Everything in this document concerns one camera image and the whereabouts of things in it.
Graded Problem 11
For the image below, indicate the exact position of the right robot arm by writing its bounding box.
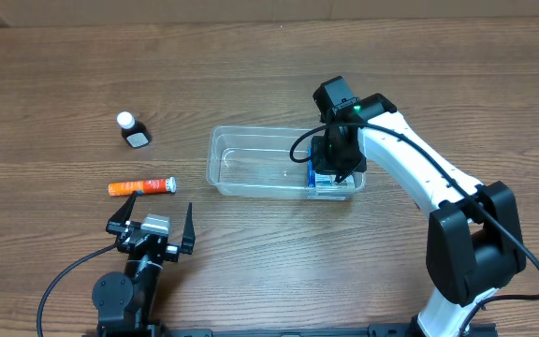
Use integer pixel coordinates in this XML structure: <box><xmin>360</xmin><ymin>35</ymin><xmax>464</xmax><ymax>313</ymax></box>
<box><xmin>207</xmin><ymin>93</ymin><xmax>526</xmax><ymax>336</ymax></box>

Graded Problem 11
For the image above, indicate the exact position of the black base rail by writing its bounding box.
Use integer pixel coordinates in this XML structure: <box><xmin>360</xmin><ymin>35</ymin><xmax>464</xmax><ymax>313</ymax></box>
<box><xmin>81</xmin><ymin>322</ymin><xmax>500</xmax><ymax>337</ymax></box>

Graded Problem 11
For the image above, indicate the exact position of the orange tablet tube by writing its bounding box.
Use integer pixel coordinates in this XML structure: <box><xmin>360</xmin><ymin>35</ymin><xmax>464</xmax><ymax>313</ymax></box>
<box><xmin>108</xmin><ymin>177</ymin><xmax>177</xmax><ymax>197</ymax></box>

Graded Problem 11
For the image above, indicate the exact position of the dark bottle white cap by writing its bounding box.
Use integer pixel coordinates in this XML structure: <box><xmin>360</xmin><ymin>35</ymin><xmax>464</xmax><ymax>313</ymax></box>
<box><xmin>116</xmin><ymin>111</ymin><xmax>152</xmax><ymax>149</ymax></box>

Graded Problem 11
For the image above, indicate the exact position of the white and blue box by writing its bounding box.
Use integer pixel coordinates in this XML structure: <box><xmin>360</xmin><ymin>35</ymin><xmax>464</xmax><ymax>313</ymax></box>
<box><xmin>307</xmin><ymin>146</ymin><xmax>356</xmax><ymax>190</ymax></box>

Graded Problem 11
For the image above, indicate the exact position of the clear plastic container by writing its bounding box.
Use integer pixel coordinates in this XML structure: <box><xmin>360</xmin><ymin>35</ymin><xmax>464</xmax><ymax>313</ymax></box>
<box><xmin>207</xmin><ymin>125</ymin><xmax>366</xmax><ymax>200</ymax></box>

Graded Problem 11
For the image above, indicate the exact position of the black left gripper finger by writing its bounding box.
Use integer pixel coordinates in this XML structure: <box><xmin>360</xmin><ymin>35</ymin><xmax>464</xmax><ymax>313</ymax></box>
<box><xmin>109</xmin><ymin>192</ymin><xmax>138</xmax><ymax>224</ymax></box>
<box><xmin>182</xmin><ymin>203</ymin><xmax>196</xmax><ymax>242</ymax></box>

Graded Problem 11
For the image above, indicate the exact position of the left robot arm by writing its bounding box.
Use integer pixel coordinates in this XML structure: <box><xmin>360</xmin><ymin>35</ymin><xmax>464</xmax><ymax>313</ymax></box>
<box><xmin>92</xmin><ymin>193</ymin><xmax>196</xmax><ymax>336</ymax></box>

